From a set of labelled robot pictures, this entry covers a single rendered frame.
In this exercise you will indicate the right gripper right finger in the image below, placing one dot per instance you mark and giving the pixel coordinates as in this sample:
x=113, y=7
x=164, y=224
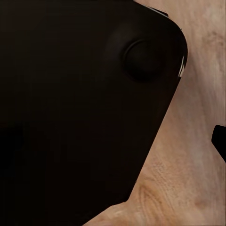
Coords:
x=219, y=140

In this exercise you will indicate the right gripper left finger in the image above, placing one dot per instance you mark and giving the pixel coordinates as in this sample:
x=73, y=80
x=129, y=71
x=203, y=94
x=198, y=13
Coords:
x=11, y=141

